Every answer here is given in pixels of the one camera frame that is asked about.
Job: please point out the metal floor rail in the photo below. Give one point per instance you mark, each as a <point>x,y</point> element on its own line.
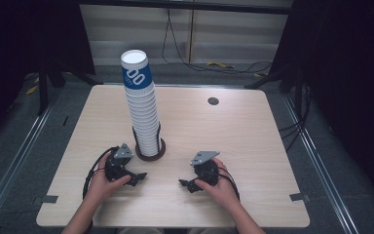
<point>321,169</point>
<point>16,162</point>

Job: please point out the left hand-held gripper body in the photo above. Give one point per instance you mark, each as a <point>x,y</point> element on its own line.
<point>118,165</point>

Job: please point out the person's right hand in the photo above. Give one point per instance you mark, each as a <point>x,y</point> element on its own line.
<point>224,191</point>

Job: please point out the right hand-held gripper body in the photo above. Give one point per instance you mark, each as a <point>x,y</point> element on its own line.
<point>206,170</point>

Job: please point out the person's left hand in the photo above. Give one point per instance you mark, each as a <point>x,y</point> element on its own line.
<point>100,183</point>

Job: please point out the yellow floor tape piece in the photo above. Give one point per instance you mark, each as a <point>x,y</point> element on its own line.
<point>220,65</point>
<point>31,89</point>

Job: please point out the round table grommet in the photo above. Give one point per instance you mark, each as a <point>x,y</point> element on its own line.
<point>213,101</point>

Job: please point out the stack of white paper cups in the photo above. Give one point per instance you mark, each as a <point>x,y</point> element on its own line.
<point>142,113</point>

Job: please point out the grey tape strip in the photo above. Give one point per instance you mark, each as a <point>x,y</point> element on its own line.
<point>47,199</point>
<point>298,197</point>

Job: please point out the black metal stand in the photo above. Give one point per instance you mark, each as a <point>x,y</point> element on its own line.
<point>272,79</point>
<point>43,94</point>

